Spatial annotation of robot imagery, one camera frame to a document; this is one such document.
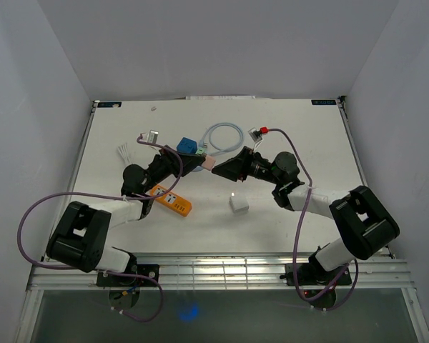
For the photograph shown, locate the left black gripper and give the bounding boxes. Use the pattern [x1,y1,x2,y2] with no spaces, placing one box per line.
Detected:
[142,145,205,194]

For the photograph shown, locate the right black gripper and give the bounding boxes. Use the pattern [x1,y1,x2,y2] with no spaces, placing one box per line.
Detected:
[212,146,282,186]

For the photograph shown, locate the round light blue power strip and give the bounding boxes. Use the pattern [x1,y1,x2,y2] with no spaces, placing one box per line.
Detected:
[195,121,245,172]

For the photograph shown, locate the green plug adapter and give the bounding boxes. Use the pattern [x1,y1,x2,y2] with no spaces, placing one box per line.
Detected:
[196,147,206,156]

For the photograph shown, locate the blue cube socket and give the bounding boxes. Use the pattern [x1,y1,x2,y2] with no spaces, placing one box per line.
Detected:
[177,137,198,154]

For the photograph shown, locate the brown pink plug adapter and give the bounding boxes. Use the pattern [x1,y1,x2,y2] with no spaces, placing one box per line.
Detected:
[201,155,216,171]

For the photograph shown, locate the white charger block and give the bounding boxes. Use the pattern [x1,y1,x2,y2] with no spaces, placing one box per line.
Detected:
[229,192,250,214]

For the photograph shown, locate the orange power strip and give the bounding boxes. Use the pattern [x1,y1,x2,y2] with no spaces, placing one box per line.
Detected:
[149,184,192,217]

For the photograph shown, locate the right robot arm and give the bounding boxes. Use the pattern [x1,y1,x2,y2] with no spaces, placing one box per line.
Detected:
[212,147,400,284]

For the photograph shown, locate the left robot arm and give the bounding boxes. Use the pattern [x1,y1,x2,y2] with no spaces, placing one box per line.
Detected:
[46,147,207,286]

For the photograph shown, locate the white table board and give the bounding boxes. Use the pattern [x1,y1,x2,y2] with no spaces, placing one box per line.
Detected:
[56,99,384,255]

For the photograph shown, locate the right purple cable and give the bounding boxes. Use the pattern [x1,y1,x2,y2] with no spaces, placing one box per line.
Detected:
[262,127,359,311]

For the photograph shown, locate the purple cable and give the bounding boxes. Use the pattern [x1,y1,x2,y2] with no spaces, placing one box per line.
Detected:
[262,127,359,311]
[16,134,185,323]

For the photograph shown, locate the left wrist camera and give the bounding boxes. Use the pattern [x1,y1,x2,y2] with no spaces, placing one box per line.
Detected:
[139,130,159,144]

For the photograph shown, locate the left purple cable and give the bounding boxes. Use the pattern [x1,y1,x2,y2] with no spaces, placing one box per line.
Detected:
[16,134,185,323]

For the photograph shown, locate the white coiled cable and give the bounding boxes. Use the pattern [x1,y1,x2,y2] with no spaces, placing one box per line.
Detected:
[116,143,133,166]

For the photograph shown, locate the aluminium frame rail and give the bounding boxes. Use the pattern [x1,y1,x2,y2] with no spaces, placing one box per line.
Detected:
[28,256,415,291]

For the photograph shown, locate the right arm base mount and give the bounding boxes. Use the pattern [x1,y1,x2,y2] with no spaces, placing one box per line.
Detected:
[280,262,343,287]

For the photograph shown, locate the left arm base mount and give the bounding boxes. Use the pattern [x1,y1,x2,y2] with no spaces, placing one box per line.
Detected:
[96,264,160,288]

